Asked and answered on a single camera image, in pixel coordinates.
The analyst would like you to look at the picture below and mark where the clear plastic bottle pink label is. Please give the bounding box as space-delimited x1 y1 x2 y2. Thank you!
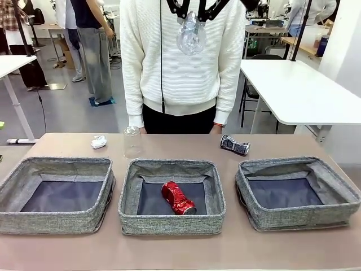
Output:
176 10 207 56

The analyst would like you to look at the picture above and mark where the white tissue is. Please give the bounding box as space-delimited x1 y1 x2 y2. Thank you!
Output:
90 134 109 150

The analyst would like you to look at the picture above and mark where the clear plastic cup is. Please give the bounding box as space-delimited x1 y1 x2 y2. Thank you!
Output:
123 126 142 159

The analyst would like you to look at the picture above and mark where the crushed red can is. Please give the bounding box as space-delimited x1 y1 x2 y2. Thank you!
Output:
161 181 197 216

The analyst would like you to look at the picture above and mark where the person's right forearm white sleeve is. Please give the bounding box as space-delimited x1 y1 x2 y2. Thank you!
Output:
121 56 145 128

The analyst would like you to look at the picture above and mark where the person's left forearm white sleeve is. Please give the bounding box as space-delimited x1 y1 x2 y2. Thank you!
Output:
215 56 240 125

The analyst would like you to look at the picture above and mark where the grey workbench table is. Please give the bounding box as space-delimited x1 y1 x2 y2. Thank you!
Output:
244 24 290 59

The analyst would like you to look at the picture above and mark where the bystander in plaid shirt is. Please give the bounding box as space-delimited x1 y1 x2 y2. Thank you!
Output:
0 0 49 91

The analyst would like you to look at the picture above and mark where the person in white sweater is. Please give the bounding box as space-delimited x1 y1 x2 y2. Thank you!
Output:
120 0 246 135

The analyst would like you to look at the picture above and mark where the black stand pole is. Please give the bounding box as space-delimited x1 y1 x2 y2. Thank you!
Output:
290 0 314 62
11 0 35 57

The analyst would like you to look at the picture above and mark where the black folding chair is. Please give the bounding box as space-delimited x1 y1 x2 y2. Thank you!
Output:
239 53 283 133

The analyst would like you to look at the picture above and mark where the brown cardboard box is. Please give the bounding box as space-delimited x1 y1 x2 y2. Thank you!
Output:
58 36 77 70

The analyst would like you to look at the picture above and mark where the bystander in grey wide trousers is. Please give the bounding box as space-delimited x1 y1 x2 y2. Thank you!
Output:
70 0 116 104

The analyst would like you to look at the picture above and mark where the clear plastic storage box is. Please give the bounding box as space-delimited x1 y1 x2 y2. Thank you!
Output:
303 25 331 53

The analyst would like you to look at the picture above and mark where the bystander in white coat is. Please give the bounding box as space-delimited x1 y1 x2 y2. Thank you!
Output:
55 0 87 83

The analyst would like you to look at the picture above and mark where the light wooden table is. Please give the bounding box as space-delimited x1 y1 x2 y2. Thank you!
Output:
281 36 324 59

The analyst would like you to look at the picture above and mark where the bystander in light blue shirt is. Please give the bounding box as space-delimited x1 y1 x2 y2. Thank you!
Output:
287 0 338 39

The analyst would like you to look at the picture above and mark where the grey fabric basket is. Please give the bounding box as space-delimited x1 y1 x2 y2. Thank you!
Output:
235 156 361 233
0 156 117 235
117 158 227 237

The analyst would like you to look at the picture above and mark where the dark blue bottle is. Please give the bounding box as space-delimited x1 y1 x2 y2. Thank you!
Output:
315 34 330 58

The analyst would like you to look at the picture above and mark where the large white table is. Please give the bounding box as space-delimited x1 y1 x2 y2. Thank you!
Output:
239 58 361 143

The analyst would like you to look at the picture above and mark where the crushed dark blue can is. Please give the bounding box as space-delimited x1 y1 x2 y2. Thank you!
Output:
219 134 251 156

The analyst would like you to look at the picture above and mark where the black floor cable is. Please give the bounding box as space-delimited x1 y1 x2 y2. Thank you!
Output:
36 90 47 134

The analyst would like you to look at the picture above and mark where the black hanging cord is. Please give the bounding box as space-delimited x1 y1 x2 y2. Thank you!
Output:
159 0 165 113

